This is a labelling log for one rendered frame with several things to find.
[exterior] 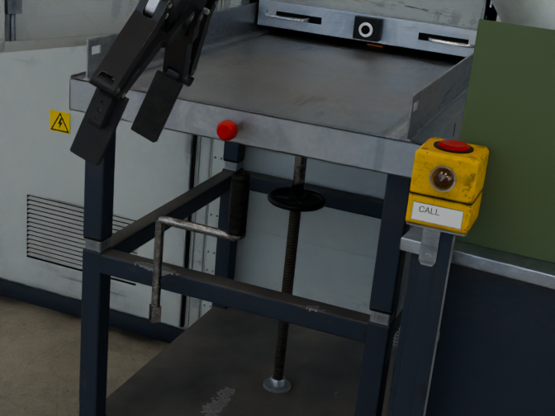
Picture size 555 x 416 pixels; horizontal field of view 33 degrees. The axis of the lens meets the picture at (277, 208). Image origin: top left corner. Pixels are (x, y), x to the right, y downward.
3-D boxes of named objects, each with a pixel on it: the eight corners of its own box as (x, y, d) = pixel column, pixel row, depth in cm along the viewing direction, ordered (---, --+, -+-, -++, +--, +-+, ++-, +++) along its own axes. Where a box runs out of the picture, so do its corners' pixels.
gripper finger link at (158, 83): (156, 70, 97) (159, 69, 98) (130, 129, 99) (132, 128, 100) (181, 84, 96) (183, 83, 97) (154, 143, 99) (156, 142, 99)
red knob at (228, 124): (232, 144, 146) (233, 124, 145) (213, 139, 147) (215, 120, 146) (244, 138, 150) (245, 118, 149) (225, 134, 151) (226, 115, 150)
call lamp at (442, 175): (452, 197, 115) (456, 170, 114) (424, 191, 116) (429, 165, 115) (454, 194, 116) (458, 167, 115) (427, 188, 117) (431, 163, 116)
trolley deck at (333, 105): (422, 181, 141) (428, 143, 139) (68, 110, 161) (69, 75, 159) (497, 101, 201) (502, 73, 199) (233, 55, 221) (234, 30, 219)
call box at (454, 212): (466, 238, 117) (479, 159, 114) (403, 224, 120) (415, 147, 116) (477, 219, 124) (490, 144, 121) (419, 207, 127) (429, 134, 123)
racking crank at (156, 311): (144, 322, 164) (152, 157, 154) (153, 315, 166) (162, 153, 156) (231, 347, 158) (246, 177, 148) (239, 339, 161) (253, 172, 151)
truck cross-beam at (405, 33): (487, 60, 203) (491, 32, 201) (256, 24, 220) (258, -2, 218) (490, 57, 207) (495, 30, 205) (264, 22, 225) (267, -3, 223)
